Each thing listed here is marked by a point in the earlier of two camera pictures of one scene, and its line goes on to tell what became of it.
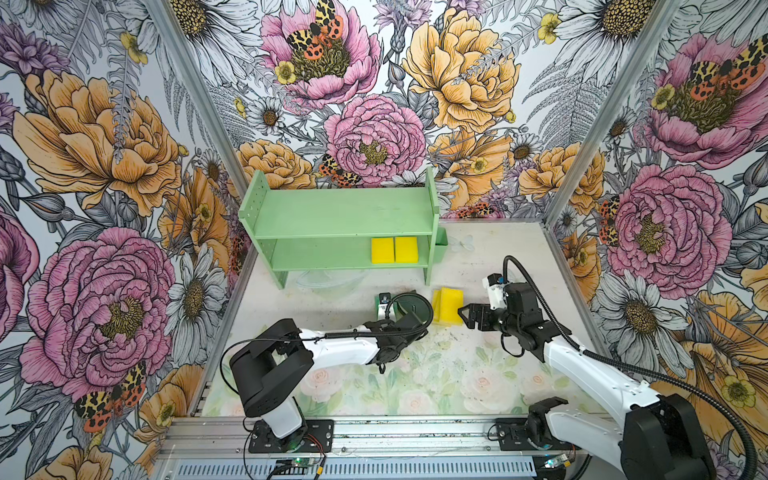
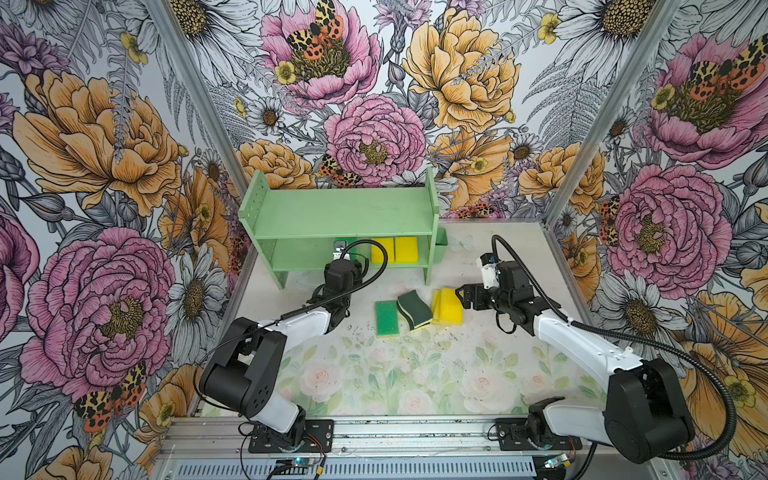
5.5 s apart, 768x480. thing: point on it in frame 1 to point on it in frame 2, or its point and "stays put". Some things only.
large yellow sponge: (446, 304) stays put
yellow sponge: (406, 249) stays put
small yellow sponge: (382, 250) stays put
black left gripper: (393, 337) to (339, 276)
